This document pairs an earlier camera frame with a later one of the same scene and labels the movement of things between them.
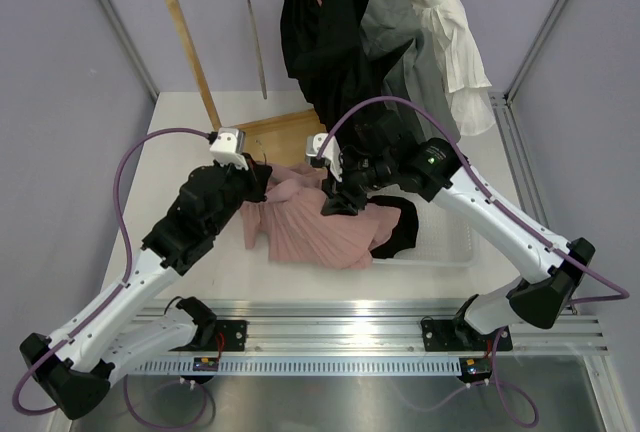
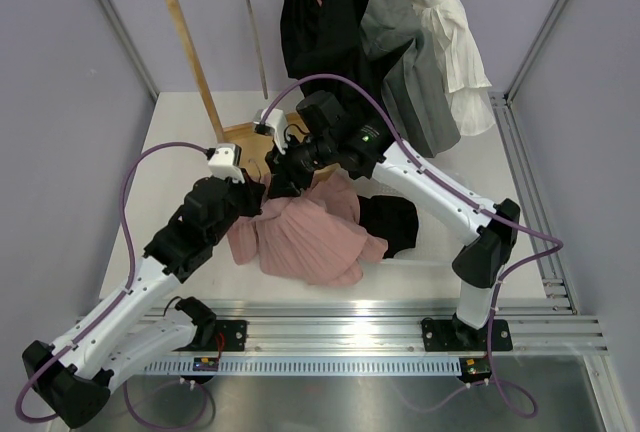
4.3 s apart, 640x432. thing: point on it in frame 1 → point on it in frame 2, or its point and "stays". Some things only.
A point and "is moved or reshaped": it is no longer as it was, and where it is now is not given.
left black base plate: (233, 333) stays
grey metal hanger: (258, 55) stays
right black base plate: (456, 335) stays
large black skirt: (322, 46) stays
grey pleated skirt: (394, 29) stays
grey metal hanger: (265, 159) is moved or reshaped
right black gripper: (346, 202) → (287, 181)
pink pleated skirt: (290, 225) is moved or reshaped
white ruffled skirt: (467, 86) stays
